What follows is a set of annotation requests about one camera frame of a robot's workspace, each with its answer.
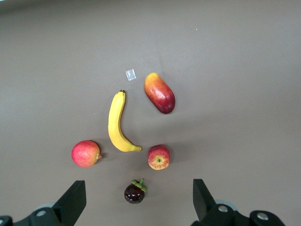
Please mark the dark purple mangosteen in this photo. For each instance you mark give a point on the dark purple mangosteen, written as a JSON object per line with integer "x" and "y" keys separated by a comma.
{"x": 134, "y": 194}

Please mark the red yellow mango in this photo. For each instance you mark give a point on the red yellow mango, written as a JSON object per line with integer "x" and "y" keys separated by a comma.
{"x": 160, "y": 94}

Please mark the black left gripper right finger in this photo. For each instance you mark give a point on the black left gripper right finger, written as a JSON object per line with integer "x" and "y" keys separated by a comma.
{"x": 205, "y": 207}

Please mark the yellow banana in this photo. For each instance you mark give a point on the yellow banana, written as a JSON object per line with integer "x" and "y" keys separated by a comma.
{"x": 115, "y": 131}

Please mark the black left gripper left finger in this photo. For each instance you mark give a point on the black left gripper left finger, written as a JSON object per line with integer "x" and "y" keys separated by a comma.
{"x": 70, "y": 204}

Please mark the red yellow apple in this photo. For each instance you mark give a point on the red yellow apple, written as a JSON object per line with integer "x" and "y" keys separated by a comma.
{"x": 158, "y": 157}

